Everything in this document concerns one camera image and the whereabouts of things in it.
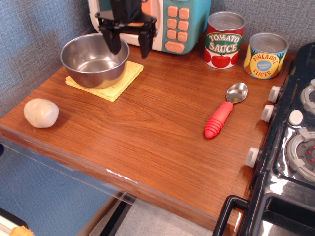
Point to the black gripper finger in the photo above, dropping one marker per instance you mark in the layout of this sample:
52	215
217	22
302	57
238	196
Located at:
145	39
112	40

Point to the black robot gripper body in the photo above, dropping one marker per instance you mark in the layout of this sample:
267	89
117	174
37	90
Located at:
125	16

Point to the stainless steel pot bowl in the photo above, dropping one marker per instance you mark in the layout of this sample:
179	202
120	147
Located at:
91	64

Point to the yellow folded cloth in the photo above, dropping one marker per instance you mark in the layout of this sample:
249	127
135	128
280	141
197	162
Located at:
111	93

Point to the teal toy microwave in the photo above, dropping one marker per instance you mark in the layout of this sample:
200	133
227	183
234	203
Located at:
179	23

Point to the tomato sauce can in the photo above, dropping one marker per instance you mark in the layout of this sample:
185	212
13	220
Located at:
223	40

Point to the white toy potato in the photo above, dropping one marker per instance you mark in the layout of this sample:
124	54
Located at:
41	113

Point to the pineapple slices can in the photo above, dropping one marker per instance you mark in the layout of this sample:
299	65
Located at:
265	55

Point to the grey stove knob rear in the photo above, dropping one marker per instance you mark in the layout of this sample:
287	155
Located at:
274	93

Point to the grey stove knob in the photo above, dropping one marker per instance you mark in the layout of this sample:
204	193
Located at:
274	93
267	113
252	157

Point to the grey stove knob middle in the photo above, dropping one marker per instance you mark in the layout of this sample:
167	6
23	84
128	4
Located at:
267	113

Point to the grey stove knob front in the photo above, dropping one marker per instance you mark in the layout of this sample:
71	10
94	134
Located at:
252	157

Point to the black toy stove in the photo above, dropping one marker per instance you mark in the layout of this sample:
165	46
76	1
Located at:
282	188

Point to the orange object bottom left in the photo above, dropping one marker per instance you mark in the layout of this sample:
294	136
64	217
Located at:
21	231

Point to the red handled metal spoon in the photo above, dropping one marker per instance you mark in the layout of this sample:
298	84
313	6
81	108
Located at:
235	94

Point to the black oven door handle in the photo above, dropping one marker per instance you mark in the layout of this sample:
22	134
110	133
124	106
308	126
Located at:
230	203

